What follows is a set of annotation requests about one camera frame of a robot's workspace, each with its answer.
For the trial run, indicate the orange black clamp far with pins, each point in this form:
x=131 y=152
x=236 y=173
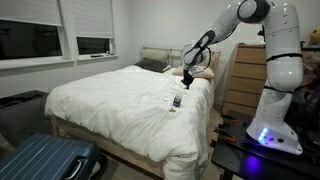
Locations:
x=230 y=118

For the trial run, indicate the wooden dresser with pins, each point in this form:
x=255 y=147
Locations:
x=246 y=79

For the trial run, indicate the wooden bed frame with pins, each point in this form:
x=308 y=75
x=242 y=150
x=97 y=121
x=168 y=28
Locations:
x=109 y=147

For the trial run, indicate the white bed duvet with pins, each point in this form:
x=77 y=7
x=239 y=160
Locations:
x=127 y=106

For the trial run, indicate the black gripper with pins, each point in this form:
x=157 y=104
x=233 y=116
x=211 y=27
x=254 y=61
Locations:
x=187 y=79

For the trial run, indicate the black robot table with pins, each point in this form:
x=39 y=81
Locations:
x=249 y=160

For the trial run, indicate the blue hard suitcase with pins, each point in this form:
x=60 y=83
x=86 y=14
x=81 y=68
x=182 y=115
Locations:
x=48 y=157

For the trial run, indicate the white jar lid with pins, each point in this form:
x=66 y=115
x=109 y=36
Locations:
x=165 y=98

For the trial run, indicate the pink pillow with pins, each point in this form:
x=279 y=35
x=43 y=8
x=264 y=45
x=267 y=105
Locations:
x=206 y=73

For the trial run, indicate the right window with blind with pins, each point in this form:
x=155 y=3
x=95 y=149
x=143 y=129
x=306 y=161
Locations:
x=93 y=21

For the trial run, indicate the window with blind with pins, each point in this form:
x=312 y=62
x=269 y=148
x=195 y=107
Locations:
x=93 y=21
x=32 y=33

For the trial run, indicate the beige headboard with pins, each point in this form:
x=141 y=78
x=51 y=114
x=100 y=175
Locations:
x=174 y=56

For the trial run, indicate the dark storage bin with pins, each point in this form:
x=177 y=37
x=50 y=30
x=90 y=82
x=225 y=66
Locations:
x=22 y=115

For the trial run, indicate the dark grey pillow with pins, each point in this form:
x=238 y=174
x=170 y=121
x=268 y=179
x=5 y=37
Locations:
x=153 y=65

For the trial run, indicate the left window with blind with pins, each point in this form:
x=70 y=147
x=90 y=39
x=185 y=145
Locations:
x=32 y=33

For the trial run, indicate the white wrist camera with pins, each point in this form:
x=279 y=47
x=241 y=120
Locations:
x=195 y=70

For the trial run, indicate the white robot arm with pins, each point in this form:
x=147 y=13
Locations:
x=283 y=60

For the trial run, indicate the orange black clamp near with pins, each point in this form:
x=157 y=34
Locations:
x=227 y=137

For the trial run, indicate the orange black clamp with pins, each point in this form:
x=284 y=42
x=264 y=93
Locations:
x=230 y=118
x=227 y=137

